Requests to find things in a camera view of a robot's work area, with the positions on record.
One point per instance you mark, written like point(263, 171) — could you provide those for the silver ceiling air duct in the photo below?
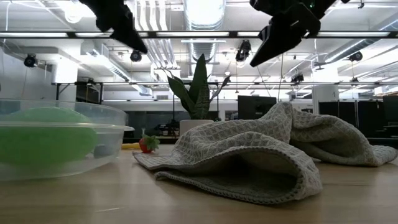
point(203, 15)

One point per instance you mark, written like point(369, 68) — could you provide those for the large green toy produce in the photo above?
point(43, 140)

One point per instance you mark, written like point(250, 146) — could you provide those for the black ceiling camera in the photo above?
point(297, 78)
point(356, 56)
point(30, 61)
point(243, 51)
point(136, 56)

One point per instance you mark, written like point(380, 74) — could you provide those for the white plant pot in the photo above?
point(192, 126)

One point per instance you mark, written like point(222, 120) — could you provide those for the black computer monitor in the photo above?
point(256, 107)

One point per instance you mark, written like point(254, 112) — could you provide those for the clear plastic tupperware container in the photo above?
point(109, 133)

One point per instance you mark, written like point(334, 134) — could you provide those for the black office partition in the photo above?
point(348, 113)

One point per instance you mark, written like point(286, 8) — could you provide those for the thin horizontal metal rail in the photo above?
point(248, 83)

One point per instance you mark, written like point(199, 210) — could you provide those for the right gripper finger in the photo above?
point(278, 45)

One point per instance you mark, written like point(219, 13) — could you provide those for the red toy strawberry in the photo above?
point(146, 146)

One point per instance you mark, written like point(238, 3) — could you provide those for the green snake plant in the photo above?
point(197, 93)

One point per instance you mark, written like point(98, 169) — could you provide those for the dark equipment on desk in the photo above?
point(168, 128)

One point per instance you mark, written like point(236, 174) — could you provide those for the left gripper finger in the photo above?
point(130, 40)

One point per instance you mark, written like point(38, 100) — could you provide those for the dark cabinet on stand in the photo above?
point(88, 92)

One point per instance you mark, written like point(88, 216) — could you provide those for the small dark toy produce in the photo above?
point(104, 151)

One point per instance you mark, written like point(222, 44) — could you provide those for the white square pillar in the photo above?
point(325, 98)

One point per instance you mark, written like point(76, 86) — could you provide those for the grey waffle-weave towel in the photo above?
point(236, 155)

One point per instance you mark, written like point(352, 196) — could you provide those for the yellow toy banana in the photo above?
point(130, 146)

